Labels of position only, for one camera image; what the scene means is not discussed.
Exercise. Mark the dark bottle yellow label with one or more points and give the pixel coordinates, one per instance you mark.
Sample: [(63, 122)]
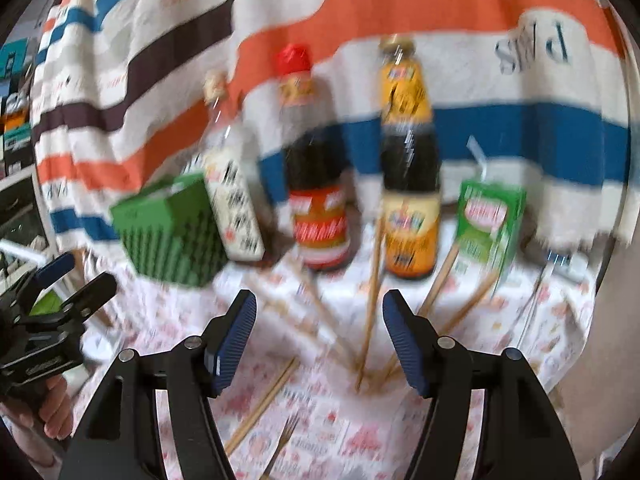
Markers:
[(410, 170)]

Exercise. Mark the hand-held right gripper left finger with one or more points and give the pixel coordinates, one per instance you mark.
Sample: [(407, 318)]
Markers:
[(235, 340)]

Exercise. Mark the person's left hand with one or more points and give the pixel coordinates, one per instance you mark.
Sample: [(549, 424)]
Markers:
[(55, 410)]

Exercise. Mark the clear drinking straw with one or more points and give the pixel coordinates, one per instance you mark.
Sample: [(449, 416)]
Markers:
[(477, 152)]

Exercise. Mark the stack of colourful boxes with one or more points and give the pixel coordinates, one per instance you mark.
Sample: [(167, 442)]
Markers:
[(15, 105)]

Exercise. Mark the clear plastic cup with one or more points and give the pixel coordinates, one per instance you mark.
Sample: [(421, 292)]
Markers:
[(97, 347)]

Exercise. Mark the metal fork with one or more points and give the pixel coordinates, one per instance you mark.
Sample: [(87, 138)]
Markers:
[(282, 442)]

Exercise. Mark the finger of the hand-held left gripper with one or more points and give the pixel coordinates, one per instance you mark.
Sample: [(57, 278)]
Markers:
[(92, 292), (55, 266)]

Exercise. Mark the striped blanket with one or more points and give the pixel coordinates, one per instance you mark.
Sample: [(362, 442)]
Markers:
[(450, 5)]

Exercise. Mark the clear bottle white label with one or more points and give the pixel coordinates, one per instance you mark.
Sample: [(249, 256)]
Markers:
[(235, 210)]

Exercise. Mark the wooden chopstick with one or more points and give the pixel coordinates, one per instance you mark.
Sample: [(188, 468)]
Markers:
[(472, 300), (295, 317), (371, 305), (260, 406), (442, 280), (320, 305)]

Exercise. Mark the printed tablecloth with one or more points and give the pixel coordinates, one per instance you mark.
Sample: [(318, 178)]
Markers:
[(325, 435)]

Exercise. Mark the small white blue object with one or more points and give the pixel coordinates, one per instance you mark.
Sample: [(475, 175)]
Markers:
[(567, 262)]

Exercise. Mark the dark bottle red cap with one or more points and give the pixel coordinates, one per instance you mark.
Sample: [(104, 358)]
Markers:
[(312, 170)]

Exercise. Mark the white furniture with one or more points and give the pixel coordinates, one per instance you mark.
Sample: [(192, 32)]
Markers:
[(25, 210)]

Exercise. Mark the green checkered box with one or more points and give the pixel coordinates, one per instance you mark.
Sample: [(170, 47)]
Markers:
[(170, 235)]

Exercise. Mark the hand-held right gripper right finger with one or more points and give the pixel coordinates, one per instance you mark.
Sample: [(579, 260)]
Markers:
[(407, 345)]

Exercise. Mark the thin metal utensil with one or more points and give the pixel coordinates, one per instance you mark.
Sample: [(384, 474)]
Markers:
[(537, 297)]

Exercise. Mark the green drink carton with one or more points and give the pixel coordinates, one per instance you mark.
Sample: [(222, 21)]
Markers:
[(490, 230)]

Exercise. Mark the plain cardboard box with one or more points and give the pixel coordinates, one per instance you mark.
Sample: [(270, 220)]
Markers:
[(605, 335)]

